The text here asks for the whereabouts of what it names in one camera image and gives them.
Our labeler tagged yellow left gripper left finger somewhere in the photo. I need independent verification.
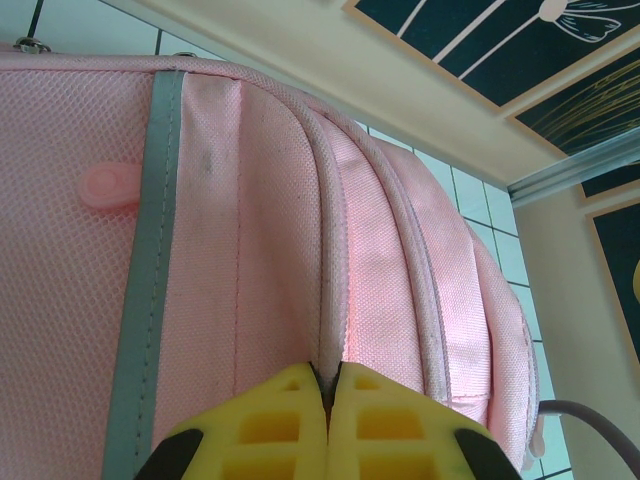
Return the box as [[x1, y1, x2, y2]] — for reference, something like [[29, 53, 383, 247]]
[[134, 362, 332, 480]]

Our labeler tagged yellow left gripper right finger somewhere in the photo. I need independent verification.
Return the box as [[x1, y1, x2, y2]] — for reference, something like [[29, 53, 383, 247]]
[[327, 362, 521, 480]]

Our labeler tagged pink student backpack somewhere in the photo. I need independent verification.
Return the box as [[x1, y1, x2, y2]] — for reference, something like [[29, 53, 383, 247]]
[[0, 37, 546, 480]]

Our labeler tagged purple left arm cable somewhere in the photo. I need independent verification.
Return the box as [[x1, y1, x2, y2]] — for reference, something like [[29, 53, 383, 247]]
[[539, 398, 640, 434]]

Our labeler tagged aluminium frame post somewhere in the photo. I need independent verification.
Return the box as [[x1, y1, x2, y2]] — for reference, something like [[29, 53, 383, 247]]
[[508, 144, 640, 207]]

